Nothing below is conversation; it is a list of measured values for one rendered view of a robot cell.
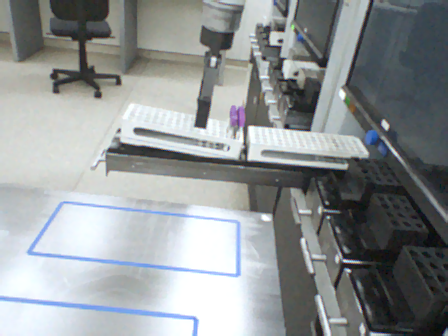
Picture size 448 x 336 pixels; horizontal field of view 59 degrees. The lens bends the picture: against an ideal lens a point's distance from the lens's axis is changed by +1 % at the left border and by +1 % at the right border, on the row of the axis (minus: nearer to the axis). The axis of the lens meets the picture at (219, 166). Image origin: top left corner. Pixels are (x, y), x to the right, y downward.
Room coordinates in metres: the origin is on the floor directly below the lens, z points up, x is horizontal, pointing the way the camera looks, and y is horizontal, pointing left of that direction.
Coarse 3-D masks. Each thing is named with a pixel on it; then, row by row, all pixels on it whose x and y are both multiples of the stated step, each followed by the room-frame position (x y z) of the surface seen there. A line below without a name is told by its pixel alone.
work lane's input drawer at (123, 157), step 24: (120, 144) 0.86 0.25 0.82; (120, 168) 0.83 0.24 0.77; (144, 168) 0.83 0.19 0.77; (168, 168) 0.83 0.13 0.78; (192, 168) 0.84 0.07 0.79; (216, 168) 0.84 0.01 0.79; (240, 168) 0.84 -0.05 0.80; (264, 168) 0.85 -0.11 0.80; (288, 168) 0.86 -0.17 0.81; (312, 168) 0.86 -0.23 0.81
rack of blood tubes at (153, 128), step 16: (128, 112) 0.89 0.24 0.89; (144, 112) 0.91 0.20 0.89; (160, 112) 0.93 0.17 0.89; (128, 128) 0.84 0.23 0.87; (144, 128) 0.93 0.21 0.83; (160, 128) 0.85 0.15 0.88; (176, 128) 0.86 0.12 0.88; (192, 128) 0.88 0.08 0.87; (208, 128) 0.90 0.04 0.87; (224, 128) 0.92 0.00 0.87; (144, 144) 0.85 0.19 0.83; (176, 144) 0.85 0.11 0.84; (192, 144) 0.86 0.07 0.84; (208, 144) 0.88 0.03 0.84; (240, 144) 0.86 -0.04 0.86
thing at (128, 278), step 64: (0, 192) 0.60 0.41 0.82; (64, 192) 0.63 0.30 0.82; (0, 256) 0.44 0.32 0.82; (64, 256) 0.46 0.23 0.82; (128, 256) 0.48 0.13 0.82; (192, 256) 0.50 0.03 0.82; (256, 256) 0.52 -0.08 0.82; (0, 320) 0.33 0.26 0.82; (64, 320) 0.34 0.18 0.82; (128, 320) 0.36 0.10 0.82; (192, 320) 0.37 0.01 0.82; (256, 320) 0.38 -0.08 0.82
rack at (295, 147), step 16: (256, 128) 0.96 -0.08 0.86; (272, 128) 0.96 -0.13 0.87; (256, 144) 0.86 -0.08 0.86; (272, 144) 0.88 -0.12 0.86; (288, 144) 0.89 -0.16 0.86; (304, 144) 0.89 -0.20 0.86; (320, 144) 0.91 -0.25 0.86; (336, 144) 0.92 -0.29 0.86; (352, 144) 0.93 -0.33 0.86; (272, 160) 0.86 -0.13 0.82; (288, 160) 0.87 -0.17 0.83; (304, 160) 0.91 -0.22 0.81; (320, 160) 0.89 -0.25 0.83; (336, 160) 0.90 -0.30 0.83
